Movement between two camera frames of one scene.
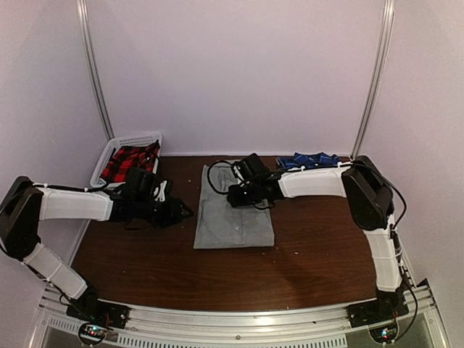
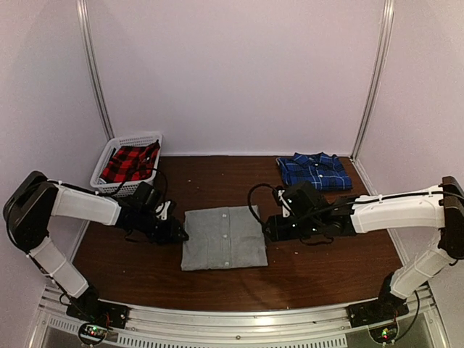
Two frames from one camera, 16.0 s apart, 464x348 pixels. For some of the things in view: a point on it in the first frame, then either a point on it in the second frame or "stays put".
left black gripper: (172, 214) to (170, 234)
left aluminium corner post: (83, 22) stays put
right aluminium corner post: (385, 37) stays put
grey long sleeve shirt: (220, 225) to (222, 238)
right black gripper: (236, 199) to (278, 231)
